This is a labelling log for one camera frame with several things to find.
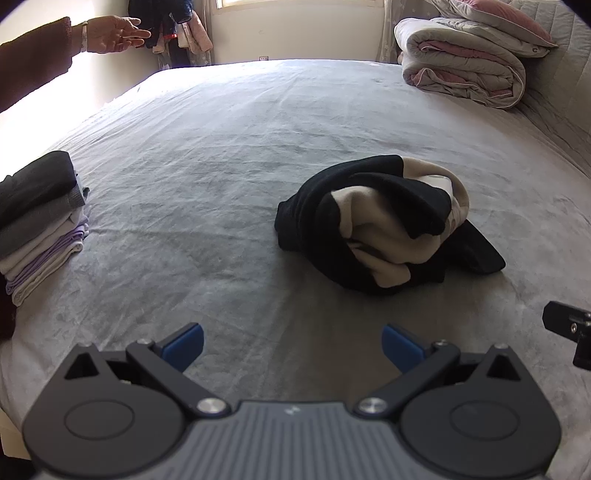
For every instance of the grey quilted headboard cover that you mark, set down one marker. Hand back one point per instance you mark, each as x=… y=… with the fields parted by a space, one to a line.
x=563 y=106

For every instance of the folded grey pink quilt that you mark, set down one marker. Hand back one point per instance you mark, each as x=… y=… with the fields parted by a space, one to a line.
x=461 y=69

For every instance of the patterned grey curtain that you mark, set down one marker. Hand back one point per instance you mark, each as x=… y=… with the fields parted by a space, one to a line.
x=390 y=27

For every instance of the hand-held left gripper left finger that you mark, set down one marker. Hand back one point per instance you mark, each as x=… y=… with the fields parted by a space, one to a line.
x=184 y=344

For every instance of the another person's forearm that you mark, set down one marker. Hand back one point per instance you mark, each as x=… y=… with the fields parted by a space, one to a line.
x=32 y=64

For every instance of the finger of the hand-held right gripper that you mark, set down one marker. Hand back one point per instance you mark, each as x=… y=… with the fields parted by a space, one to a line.
x=561 y=317

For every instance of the stack of folded clothes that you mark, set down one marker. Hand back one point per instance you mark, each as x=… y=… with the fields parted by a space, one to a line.
x=37 y=217

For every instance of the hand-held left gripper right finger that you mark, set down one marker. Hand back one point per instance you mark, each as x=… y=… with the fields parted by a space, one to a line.
x=399 y=344

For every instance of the grey pink pillow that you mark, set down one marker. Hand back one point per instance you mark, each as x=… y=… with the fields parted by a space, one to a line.
x=498 y=23

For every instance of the hanging dark clothes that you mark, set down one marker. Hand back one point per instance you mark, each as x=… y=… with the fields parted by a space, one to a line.
x=161 y=18

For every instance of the black and beige sweatshirt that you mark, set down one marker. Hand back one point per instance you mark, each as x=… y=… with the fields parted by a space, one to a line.
x=369 y=230

